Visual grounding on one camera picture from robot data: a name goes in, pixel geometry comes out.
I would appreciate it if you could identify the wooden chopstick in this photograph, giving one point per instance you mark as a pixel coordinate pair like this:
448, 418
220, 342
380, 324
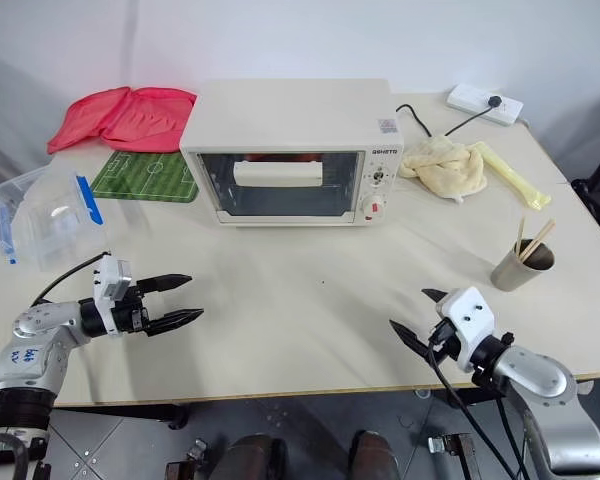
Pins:
544, 239
520, 235
542, 232

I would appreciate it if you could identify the metal cup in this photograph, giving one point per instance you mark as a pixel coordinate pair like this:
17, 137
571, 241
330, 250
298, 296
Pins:
517, 275

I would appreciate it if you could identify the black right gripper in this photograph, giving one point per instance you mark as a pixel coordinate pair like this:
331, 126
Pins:
445, 342

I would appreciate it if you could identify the metal caster bracket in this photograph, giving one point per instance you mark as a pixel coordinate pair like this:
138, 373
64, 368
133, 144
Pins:
187, 462
450, 444

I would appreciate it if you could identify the white power strip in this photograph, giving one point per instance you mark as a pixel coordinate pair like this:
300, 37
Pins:
472, 100

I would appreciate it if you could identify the pale yellow towel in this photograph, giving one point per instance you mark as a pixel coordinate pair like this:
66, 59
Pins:
445, 167

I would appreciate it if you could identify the small oven temperature knob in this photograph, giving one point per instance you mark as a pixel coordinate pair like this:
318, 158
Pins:
379, 178

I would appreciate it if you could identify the small printed sticker label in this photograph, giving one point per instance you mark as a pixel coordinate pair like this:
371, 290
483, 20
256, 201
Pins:
387, 125

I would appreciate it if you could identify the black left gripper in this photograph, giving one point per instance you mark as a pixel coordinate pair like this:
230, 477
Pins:
132, 315

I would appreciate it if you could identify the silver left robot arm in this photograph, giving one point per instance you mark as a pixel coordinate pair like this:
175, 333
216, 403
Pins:
30, 355

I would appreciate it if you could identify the white toaster oven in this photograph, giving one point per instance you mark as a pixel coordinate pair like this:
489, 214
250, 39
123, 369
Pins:
290, 115

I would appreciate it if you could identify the red cloth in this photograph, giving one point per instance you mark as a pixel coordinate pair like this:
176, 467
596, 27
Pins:
130, 117

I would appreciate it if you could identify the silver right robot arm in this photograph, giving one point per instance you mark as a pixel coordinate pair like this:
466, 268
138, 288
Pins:
535, 380

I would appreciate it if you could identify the black power plug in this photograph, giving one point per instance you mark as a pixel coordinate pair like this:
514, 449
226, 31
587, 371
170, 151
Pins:
495, 101

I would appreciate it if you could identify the pale yellow plastic packet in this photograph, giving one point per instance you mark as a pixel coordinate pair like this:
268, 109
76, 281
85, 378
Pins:
515, 180

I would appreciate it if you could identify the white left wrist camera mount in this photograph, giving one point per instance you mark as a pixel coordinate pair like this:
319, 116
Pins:
111, 280

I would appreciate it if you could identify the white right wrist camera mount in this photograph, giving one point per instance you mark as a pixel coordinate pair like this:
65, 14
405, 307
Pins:
470, 315

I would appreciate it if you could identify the clear plastic box blue clips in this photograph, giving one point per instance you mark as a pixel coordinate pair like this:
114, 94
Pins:
50, 220

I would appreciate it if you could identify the green soccer field mat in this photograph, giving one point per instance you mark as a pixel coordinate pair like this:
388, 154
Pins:
145, 176

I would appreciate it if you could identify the dark brown rounded shape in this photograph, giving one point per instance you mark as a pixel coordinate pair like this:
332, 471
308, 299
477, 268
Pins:
372, 457
250, 457

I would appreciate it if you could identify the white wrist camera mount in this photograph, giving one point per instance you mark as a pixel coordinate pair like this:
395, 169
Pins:
111, 280
470, 315

